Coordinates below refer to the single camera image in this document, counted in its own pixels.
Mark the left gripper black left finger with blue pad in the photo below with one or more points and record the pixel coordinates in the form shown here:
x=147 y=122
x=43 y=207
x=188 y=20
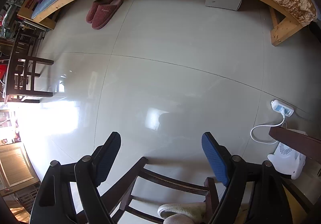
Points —
x=54 y=202

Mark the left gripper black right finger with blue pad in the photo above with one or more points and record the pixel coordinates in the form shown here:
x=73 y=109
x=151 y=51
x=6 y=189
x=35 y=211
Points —
x=268 y=200

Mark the white fan heater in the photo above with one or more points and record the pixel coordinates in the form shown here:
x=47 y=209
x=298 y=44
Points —
x=287 y=160

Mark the beige slipper on foot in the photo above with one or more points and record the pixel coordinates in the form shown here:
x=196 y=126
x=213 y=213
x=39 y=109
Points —
x=180 y=213

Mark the dark wooden table edge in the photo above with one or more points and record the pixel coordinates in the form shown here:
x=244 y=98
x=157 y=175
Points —
x=308 y=146

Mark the white power strip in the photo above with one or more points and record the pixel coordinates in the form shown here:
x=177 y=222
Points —
x=282 y=108

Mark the dark wooden side chair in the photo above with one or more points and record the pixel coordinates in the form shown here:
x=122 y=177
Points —
x=18 y=80

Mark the dark red slipper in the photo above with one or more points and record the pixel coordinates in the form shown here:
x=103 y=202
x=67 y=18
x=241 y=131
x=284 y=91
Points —
x=93 y=8
x=104 y=13

